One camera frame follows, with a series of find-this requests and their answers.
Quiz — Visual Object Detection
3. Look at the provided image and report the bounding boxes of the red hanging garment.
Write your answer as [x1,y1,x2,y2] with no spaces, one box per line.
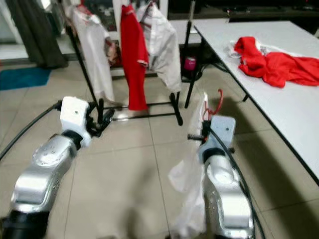
[121,5,150,111]

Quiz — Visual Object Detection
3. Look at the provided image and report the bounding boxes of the grey curtain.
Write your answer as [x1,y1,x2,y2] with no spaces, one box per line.
[5,0,65,69]

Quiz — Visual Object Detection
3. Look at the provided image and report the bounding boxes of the white table with black legs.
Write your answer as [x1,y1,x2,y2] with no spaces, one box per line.
[193,20,319,187]

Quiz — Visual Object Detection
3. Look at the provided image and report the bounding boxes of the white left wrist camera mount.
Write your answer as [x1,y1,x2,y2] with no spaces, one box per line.
[60,97,93,147]

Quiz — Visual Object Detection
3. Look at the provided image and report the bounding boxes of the beige hanging jacket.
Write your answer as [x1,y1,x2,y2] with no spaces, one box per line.
[142,4,181,93]

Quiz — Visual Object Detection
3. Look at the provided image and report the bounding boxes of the red crumpled garment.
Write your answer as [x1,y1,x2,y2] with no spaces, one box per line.
[233,36,319,88]

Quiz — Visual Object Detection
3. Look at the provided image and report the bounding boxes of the white hanging shirt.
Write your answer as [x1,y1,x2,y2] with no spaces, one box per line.
[71,5,115,103]

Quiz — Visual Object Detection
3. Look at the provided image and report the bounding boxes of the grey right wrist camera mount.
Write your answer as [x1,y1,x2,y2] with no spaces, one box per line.
[199,116,236,162]

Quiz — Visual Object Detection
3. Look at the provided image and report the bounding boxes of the metal clothes rack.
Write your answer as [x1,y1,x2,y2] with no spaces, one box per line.
[65,0,200,126]

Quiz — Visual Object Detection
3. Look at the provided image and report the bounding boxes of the blue floor mat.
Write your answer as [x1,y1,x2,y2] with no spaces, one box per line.
[0,67,51,91]

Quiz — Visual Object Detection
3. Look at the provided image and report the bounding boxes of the pink object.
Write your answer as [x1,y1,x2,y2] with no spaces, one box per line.
[183,56,197,72]

